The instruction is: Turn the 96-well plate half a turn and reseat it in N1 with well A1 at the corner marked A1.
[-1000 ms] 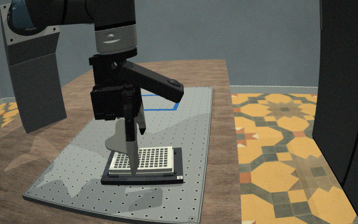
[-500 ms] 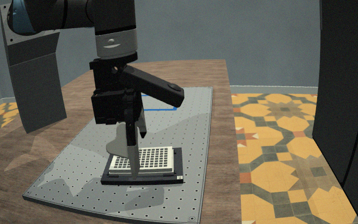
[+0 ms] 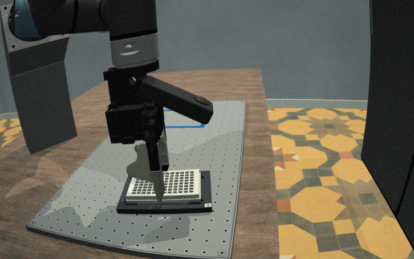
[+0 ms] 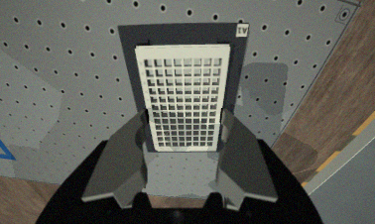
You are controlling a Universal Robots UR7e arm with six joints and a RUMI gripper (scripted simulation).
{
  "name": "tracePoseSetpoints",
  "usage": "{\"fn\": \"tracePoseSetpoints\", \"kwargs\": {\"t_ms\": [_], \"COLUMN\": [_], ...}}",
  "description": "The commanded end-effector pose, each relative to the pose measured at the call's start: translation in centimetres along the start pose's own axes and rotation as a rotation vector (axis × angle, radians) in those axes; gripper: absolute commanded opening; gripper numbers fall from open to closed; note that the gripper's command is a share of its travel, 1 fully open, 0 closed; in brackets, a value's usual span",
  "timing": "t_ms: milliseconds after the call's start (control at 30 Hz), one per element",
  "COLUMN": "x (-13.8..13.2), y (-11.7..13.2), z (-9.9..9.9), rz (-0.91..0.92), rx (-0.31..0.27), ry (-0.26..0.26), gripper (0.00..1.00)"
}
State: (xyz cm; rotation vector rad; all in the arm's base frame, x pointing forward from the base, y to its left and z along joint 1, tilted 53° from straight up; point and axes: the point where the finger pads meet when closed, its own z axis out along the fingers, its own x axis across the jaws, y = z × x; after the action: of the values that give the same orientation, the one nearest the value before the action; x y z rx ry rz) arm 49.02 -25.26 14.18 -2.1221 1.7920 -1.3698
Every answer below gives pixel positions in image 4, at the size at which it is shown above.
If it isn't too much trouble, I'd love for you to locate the white well plate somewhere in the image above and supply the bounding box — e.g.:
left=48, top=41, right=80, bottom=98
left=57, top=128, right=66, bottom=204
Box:
left=135, top=45, right=230, bottom=152

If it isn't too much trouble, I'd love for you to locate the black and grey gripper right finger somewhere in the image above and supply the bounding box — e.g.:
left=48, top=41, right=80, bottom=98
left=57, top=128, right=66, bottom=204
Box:
left=215, top=107, right=323, bottom=224

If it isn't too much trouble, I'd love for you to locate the blue tape outline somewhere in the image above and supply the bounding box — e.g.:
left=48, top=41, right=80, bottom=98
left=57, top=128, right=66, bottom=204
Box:
left=0, top=140, right=16, bottom=161

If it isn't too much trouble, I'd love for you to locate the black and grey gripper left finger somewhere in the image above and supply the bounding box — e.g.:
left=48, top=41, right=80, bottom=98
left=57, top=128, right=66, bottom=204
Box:
left=35, top=108, right=149, bottom=224

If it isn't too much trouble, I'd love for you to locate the grey perforated breadboard plate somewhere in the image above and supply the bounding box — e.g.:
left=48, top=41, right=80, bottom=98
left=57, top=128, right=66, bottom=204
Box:
left=0, top=0, right=362, bottom=201

